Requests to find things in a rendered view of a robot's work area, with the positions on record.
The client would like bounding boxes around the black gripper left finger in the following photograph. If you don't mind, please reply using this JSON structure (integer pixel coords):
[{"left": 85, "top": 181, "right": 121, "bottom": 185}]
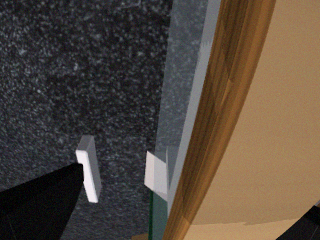
[{"left": 0, "top": 163, "right": 85, "bottom": 240}]

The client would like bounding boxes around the tan rectangular box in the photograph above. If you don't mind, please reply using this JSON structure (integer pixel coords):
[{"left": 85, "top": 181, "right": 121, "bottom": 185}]
[{"left": 144, "top": 0, "right": 320, "bottom": 240}]

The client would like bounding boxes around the tan cube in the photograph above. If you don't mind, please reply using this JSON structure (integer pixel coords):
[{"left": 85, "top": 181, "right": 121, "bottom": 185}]
[{"left": 131, "top": 233, "right": 148, "bottom": 240}]

